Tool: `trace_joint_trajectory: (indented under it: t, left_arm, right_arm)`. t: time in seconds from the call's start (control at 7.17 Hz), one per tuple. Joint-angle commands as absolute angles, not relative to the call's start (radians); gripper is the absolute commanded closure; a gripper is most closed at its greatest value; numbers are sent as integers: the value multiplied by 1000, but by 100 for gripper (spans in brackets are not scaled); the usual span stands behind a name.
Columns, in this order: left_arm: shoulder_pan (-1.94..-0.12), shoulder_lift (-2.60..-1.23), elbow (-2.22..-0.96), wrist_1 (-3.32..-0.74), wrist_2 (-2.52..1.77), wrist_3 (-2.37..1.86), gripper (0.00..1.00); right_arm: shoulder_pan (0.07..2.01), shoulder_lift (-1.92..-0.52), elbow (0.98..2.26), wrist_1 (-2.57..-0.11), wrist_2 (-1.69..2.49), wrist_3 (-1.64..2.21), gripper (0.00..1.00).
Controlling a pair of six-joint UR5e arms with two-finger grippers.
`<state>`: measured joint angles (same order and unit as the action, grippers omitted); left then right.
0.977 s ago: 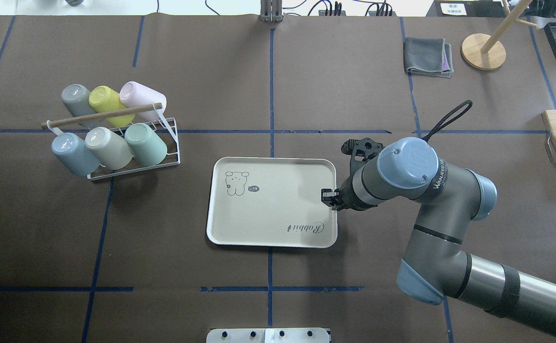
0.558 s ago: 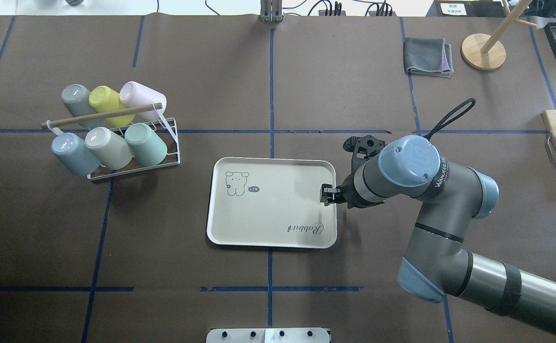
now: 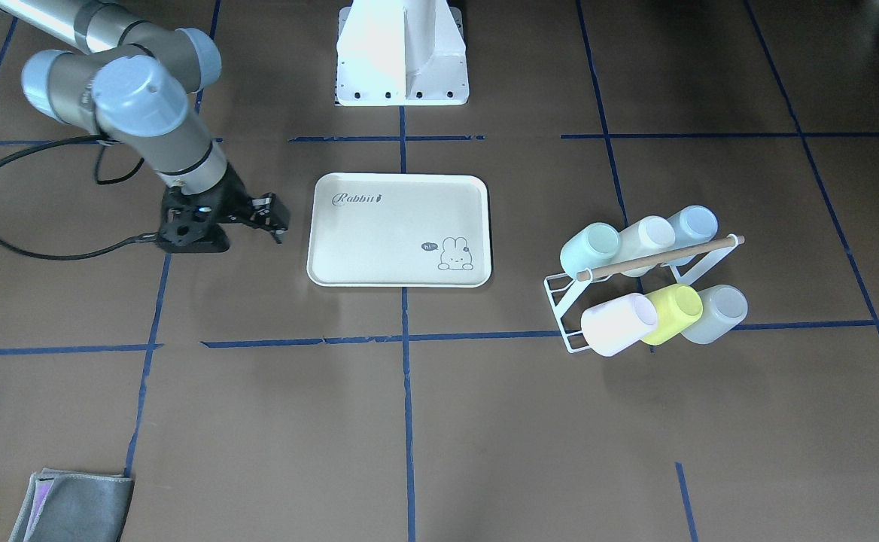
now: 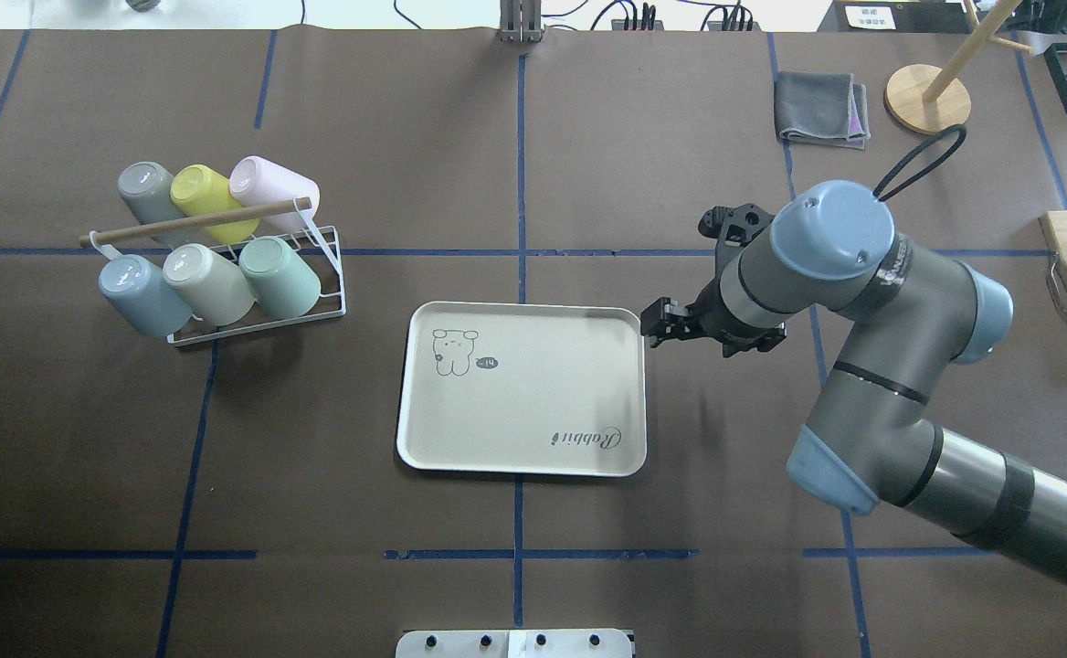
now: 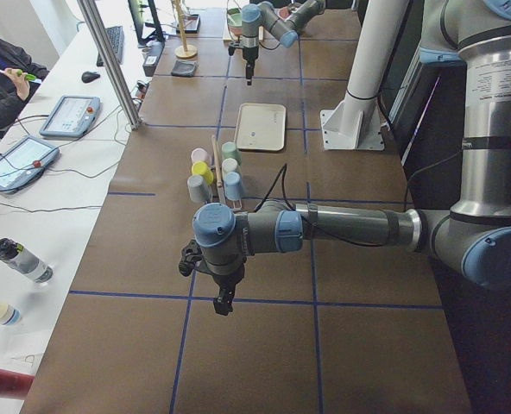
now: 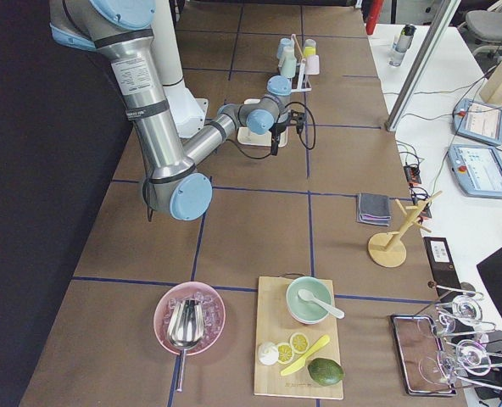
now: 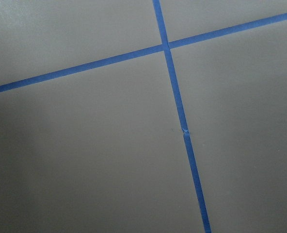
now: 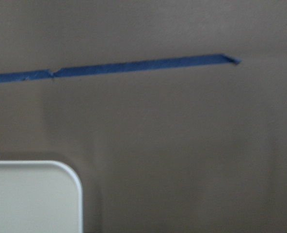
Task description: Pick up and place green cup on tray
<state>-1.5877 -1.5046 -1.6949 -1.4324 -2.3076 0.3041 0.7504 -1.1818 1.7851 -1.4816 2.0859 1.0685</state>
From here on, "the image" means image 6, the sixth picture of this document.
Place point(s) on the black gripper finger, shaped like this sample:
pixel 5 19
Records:
pixel 274 147

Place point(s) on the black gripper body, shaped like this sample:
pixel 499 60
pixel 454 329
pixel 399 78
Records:
pixel 279 128

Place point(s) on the cream rabbit tray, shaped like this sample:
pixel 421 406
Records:
pixel 247 137

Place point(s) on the green cup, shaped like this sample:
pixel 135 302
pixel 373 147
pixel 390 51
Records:
pixel 287 67

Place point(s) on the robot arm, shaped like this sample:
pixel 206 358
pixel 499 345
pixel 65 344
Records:
pixel 138 39

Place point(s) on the white cup rack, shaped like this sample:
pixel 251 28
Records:
pixel 302 83

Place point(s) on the pink cup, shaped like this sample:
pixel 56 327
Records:
pixel 312 65

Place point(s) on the cream cup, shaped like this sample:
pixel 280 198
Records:
pixel 286 52

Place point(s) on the yellow cup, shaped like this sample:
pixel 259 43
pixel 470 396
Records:
pixel 309 51

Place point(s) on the blue cup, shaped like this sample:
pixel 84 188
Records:
pixel 284 42

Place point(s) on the grey cup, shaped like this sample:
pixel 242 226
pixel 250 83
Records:
pixel 309 42

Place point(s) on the black metal tray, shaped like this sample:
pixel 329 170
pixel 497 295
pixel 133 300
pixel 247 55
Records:
pixel 415 343

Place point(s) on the white pillar with base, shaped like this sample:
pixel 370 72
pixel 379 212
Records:
pixel 188 112

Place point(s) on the folded grey cloth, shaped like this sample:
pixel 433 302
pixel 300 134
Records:
pixel 373 209

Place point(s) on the white spoon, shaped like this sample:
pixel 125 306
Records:
pixel 308 296

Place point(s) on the wooden mug tree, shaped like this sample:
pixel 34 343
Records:
pixel 386 249

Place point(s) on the clear water bottle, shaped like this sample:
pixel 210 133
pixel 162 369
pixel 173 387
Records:
pixel 401 45

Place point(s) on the green bowl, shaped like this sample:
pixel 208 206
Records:
pixel 308 312

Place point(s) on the pink bowl with ice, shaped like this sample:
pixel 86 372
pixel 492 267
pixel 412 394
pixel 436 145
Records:
pixel 212 306

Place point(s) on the metal ice scoop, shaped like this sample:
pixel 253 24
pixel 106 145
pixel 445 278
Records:
pixel 185 330

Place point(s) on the lemon slice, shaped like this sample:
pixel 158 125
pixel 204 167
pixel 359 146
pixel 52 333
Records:
pixel 299 342
pixel 285 353

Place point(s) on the near teach pendant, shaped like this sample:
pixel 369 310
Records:
pixel 478 170

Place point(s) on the teach pendant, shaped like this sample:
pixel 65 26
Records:
pixel 478 170
pixel 478 121

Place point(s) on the far teach pendant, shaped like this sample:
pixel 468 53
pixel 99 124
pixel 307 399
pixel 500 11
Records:
pixel 478 121

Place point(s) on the black box with label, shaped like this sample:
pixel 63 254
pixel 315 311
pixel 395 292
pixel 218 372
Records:
pixel 441 262

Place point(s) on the yellow plastic knife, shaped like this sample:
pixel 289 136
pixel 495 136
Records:
pixel 299 363

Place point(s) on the green avocado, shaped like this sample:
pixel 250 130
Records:
pixel 325 372

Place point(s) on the office chair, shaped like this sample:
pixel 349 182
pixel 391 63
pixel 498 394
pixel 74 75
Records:
pixel 485 27

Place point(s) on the wine glass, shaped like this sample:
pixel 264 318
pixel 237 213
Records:
pixel 444 368
pixel 459 317

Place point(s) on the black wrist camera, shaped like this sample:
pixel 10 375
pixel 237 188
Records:
pixel 296 119

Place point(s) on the aluminium frame post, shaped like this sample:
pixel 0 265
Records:
pixel 433 37

